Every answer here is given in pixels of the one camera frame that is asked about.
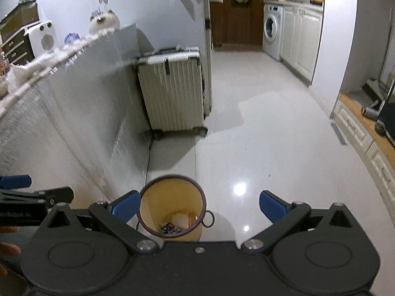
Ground crushed blue Pepsi can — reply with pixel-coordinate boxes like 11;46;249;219
161;222;181;235

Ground yellow trash bin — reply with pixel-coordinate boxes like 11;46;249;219
137;174;216;242

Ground person's left hand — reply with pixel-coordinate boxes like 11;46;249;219
0;225;22;278

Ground white low drawer unit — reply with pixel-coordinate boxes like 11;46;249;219
332;93;394;204

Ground checkered brown white tablecloth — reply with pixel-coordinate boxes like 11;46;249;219
1;28;118;119

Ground black drawer cabinet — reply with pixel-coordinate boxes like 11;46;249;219
1;26;34;66

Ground white ribbed suitcase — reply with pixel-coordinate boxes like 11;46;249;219
137;47;208;137

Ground white space heater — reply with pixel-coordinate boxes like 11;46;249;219
25;21;57;57

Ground blue tissue pack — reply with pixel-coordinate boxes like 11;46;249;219
64;33;80;45

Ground glass terrarium tank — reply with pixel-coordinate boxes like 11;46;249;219
1;0;40;34

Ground white kitchen cabinets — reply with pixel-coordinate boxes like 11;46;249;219
280;3;323;84

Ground white cat shaped ornament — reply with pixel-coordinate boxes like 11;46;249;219
88;9;120;35

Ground white washing machine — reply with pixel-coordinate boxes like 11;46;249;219
262;3;283;61

